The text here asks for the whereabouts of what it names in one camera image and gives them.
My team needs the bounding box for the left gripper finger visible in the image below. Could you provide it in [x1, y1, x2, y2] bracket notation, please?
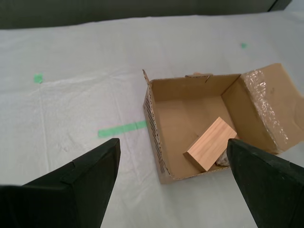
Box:
[0, 138, 121, 228]
[227, 139, 304, 228]

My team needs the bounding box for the speckled beige rock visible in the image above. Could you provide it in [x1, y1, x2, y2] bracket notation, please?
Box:
[215, 152, 230, 167]

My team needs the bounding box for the light wooden block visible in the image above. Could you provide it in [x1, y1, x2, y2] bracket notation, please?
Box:
[182, 116, 238, 172]

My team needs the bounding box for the brown cardboard box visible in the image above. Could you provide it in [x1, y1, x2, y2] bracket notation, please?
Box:
[142, 63, 304, 185]

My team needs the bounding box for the long light green tape strip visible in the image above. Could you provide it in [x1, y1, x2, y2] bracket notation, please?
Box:
[97, 120, 148, 138]

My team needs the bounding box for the white plastic table cover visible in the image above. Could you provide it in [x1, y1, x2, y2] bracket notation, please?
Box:
[0, 10, 304, 228]

